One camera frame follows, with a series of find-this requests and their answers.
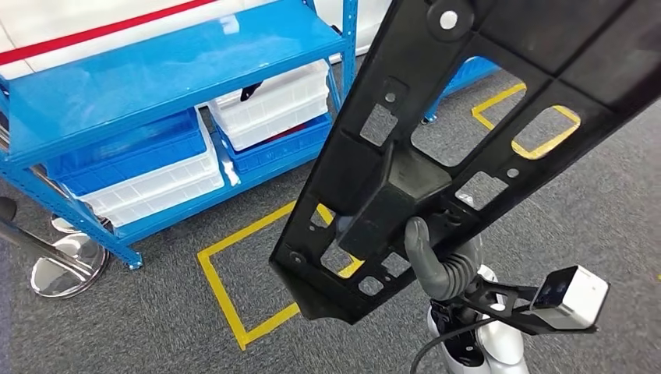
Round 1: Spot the chrome stanchion post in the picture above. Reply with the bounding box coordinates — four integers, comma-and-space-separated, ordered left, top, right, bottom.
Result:
50, 213, 112, 236
0, 196, 111, 299

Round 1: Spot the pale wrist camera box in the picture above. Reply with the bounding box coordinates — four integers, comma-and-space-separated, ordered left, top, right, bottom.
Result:
530, 265, 610, 331

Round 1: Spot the red barrier belt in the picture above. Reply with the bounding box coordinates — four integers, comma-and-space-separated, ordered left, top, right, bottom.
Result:
0, 0, 218, 67

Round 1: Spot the black plastic plate frame part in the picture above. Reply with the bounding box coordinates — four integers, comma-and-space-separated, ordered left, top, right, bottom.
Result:
269, 0, 661, 325

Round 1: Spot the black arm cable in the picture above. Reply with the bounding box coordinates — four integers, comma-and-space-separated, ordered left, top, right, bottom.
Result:
410, 315, 500, 374

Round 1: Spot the white car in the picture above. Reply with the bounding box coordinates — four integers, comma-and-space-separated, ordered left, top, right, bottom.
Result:
0, 0, 394, 81

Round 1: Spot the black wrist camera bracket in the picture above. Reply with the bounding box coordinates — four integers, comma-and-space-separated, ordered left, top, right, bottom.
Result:
444, 276, 600, 337

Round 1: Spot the blue metal shelf rack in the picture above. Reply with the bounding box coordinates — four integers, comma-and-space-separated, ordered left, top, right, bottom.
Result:
423, 55, 502, 125
0, 0, 360, 270

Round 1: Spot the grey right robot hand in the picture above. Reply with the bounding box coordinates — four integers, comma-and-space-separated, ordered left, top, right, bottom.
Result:
404, 217, 484, 302

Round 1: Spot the small black object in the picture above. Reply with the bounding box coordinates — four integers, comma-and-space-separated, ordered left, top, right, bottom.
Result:
239, 80, 264, 103

